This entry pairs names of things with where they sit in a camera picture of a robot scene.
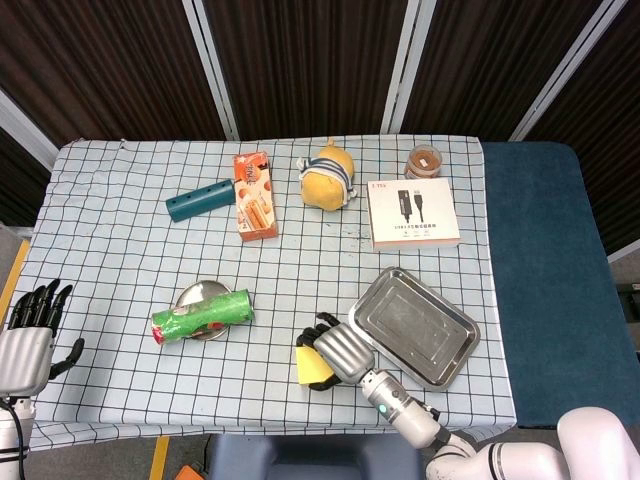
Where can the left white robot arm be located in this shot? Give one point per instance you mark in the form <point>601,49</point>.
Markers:
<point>12,435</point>

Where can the round metal plate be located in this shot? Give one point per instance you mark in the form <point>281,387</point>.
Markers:
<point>205,292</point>

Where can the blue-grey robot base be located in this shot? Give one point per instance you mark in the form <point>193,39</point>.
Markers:
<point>310,457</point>

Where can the rectangular steel tray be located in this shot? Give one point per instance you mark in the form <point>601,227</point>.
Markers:
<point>415,327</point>

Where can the clear jar brown contents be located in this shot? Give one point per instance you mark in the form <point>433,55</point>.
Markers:
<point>424,162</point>

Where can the dark teal table pad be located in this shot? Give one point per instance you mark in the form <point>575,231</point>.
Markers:
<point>540,225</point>

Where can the dark folding partition screen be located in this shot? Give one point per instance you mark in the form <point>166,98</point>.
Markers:
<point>310,65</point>

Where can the yellow plush toy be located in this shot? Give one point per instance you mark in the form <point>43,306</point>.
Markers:
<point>325,187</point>

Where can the orange object on floor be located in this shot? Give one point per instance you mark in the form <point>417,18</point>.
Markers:
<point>190,472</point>

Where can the dark teal cylinder with holes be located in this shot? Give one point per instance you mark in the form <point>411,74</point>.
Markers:
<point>200,200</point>

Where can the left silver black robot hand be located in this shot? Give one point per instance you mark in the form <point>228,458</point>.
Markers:
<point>25,355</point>

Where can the green cylindrical chip can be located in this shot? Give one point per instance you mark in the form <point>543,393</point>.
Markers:
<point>205,317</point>

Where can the checkered tablecloth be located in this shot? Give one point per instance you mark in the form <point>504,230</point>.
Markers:
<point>125,250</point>

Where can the yellow sponge block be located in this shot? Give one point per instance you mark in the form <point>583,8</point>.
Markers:
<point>310,367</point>

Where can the orange snack box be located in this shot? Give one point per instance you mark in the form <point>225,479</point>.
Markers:
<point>256,200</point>

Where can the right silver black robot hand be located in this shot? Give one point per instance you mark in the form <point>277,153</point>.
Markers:
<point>347,352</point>

